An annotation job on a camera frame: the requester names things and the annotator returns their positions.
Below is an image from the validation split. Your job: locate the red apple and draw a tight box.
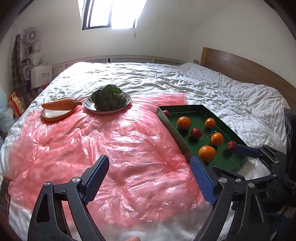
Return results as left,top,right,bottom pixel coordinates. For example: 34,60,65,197
163,110,171,119
191,128,203,140
226,141,237,153

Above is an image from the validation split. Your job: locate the orange mandarin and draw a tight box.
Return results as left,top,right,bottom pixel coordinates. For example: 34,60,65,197
177,116,192,130
198,146,216,163

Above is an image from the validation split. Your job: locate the smooth orange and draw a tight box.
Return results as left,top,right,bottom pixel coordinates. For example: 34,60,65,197
211,132,224,147

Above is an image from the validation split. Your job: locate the small orange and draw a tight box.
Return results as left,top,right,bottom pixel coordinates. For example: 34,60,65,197
205,118,216,128

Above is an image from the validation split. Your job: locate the green rectangular tray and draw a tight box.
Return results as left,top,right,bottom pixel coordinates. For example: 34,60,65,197
157,105,247,172

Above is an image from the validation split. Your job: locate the wooden headboard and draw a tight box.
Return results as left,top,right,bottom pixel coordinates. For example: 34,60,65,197
200,47,295,109

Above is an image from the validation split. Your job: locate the pink plastic sheet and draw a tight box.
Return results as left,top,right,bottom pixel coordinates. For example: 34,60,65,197
1,93,205,227

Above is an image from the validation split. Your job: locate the orange rimmed plate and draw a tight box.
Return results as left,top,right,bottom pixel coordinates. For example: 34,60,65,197
41,107,77,122

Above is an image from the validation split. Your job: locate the translucent blue plastic bag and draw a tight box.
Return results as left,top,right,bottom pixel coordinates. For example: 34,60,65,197
0,85,15,133

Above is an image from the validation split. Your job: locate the red yellow snack bag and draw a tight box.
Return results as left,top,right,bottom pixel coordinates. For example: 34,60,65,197
9,91,25,119

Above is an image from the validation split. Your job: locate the orange carrot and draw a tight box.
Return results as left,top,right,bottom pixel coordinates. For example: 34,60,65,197
41,97,82,110

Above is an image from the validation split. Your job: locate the striped white plate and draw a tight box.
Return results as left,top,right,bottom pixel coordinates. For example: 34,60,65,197
83,91,132,114

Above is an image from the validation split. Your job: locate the plaid scarf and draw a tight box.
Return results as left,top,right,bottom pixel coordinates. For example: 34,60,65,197
11,34,32,108

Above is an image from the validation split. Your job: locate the green leafy vegetable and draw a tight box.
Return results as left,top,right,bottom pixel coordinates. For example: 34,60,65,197
91,84,127,111

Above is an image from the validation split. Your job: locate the white paper shopping bag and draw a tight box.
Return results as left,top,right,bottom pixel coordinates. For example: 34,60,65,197
31,65,53,89

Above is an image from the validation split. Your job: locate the lower white fan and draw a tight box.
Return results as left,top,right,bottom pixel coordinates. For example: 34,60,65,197
22,65,32,81

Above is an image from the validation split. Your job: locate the white fan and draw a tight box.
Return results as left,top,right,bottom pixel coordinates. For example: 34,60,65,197
24,29,37,45
22,65,32,81

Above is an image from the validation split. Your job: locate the upper white fan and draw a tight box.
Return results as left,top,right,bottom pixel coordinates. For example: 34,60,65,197
24,29,37,45

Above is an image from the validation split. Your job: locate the window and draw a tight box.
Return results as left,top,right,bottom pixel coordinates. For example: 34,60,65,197
78,0,147,30

